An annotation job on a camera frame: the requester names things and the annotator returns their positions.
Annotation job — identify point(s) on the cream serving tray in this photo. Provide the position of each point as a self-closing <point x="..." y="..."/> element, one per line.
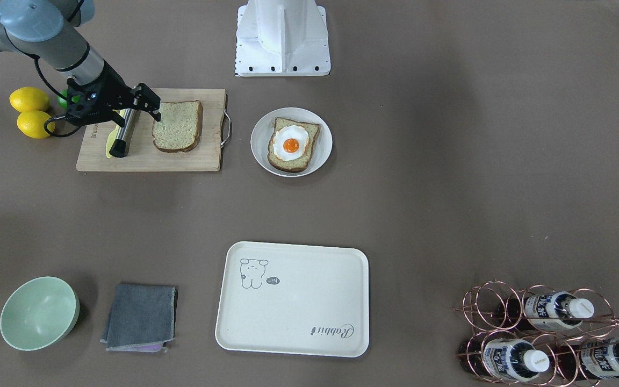
<point x="294" y="299"/>

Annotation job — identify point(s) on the bread slice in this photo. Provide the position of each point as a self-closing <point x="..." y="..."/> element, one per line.
<point x="300" y="164"/>
<point x="179" y="129"/>

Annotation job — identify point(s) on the upper bottle in rack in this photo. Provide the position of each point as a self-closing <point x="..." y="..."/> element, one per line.
<point x="550" y="312"/>

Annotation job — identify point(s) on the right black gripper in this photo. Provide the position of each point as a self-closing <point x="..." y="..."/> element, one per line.
<point x="112" y="87"/>

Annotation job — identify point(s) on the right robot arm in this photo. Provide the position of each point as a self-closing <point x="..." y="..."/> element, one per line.
<point x="47" y="30"/>

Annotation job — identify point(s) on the grey folded cloth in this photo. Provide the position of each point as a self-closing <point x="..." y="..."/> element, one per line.
<point x="141" y="319"/>

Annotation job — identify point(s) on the green lime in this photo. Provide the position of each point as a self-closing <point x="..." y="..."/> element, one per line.
<point x="62" y="99"/>

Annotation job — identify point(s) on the lower bottle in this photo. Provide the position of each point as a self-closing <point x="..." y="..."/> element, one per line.
<point x="593" y="360"/>
<point x="503" y="359"/>

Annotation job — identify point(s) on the upper yellow lemon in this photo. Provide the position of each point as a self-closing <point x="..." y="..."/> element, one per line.
<point x="28" y="99"/>

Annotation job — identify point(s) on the green bowl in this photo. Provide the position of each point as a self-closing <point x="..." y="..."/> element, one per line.
<point x="39" y="313"/>

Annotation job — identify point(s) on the lower yellow lemon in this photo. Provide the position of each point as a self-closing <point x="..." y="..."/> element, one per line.
<point x="32" y="123"/>

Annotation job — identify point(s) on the yellow plastic knife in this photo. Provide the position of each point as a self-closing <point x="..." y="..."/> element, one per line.
<point x="113" y="135"/>

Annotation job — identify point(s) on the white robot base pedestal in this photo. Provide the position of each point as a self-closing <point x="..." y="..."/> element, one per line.
<point x="282" y="39"/>

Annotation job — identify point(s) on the fried egg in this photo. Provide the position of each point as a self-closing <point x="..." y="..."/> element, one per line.
<point x="289" y="143"/>

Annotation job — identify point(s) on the yellow lemon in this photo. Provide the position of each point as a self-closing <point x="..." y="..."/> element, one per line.
<point x="32" y="123"/>
<point x="28" y="99"/>

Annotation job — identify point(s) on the white plate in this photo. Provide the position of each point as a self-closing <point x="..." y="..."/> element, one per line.
<point x="262" y="133"/>

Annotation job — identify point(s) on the copper wire bottle rack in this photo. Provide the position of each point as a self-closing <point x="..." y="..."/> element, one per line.
<point x="480" y="303"/>

